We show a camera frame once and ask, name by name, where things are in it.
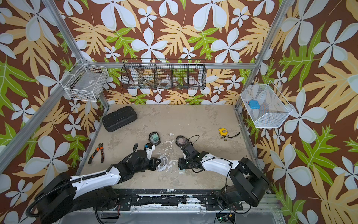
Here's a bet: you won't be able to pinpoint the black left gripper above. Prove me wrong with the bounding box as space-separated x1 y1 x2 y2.
134 156 163 174

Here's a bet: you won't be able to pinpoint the mint green charger plug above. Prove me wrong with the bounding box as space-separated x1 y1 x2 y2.
151 133 159 142

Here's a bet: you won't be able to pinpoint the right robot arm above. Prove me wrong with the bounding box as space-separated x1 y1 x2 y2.
178 152 269 209

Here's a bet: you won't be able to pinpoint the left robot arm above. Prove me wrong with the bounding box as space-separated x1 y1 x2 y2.
25 143 162 224

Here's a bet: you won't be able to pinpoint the yellow tape measure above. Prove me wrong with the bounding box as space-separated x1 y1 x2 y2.
219 128 228 138

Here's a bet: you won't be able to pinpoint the black ribbed hard case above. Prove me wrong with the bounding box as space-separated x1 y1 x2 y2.
102 106 138 132

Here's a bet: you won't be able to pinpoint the blue object in basket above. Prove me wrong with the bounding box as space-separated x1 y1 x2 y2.
249 100 260 110

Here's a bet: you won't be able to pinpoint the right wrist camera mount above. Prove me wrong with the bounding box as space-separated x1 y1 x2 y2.
181 143 200 160

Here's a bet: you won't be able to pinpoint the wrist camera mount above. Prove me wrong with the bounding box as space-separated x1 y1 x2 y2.
181 143 200 160
144 143 155 160

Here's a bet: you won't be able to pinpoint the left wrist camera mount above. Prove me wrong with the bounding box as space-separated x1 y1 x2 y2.
144 143 155 160

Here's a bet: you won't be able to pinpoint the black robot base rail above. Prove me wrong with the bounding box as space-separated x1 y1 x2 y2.
93 189 252 212

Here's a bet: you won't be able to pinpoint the orange handled pliers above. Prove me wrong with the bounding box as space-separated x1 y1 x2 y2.
88 143 105 164

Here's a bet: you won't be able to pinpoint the black wire basket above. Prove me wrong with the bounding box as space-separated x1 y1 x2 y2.
120 58 207 90

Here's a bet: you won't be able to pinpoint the white wire basket right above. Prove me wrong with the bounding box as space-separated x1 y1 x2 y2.
240 83 294 129

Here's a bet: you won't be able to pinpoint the white wire basket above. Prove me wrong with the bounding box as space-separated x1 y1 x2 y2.
62 60 109 102
240 83 294 129

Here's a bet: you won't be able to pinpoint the white wire basket left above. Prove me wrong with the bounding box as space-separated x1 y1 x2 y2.
62 60 109 102

